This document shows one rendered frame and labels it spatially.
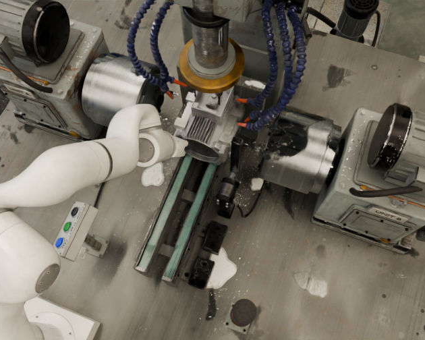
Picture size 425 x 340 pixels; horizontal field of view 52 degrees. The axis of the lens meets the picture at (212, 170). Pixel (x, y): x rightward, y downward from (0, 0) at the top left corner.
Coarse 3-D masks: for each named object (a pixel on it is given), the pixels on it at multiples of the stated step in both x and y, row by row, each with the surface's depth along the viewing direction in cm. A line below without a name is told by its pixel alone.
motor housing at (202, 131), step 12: (240, 108) 146; (192, 120) 141; (204, 120) 138; (228, 120) 143; (192, 132) 139; (204, 132) 138; (216, 132) 140; (228, 132) 141; (192, 144) 152; (204, 144) 154; (192, 156) 152; (204, 156) 152; (216, 156) 149
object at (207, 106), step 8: (232, 88) 138; (200, 96) 141; (208, 96) 140; (216, 96) 138; (224, 96) 140; (232, 96) 141; (192, 104) 136; (200, 104) 140; (208, 104) 138; (216, 104) 138; (224, 104) 139; (192, 112) 139; (200, 112) 137; (208, 112) 135; (216, 112) 138; (224, 112) 137; (216, 120) 138; (224, 120) 141
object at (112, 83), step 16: (96, 64) 141; (112, 64) 140; (128, 64) 141; (144, 64) 142; (96, 80) 139; (112, 80) 138; (128, 80) 138; (144, 80) 137; (96, 96) 139; (112, 96) 138; (128, 96) 137; (144, 96) 140; (160, 96) 155; (96, 112) 142; (112, 112) 140; (160, 112) 159
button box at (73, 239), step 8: (72, 208) 135; (80, 208) 132; (88, 208) 132; (96, 208) 134; (80, 216) 130; (88, 216) 132; (64, 224) 133; (72, 224) 131; (80, 224) 130; (88, 224) 132; (64, 232) 131; (72, 232) 129; (80, 232) 130; (56, 240) 132; (64, 240) 129; (72, 240) 129; (80, 240) 131; (56, 248) 129; (64, 248) 127; (72, 248) 129; (64, 256) 127; (72, 256) 129
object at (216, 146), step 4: (236, 96) 143; (236, 104) 144; (176, 132) 140; (180, 132) 139; (184, 132) 140; (180, 136) 139; (212, 144) 138; (216, 144) 137; (220, 144) 138; (212, 148) 138; (216, 148) 137; (220, 148) 138; (216, 164) 150; (220, 164) 149
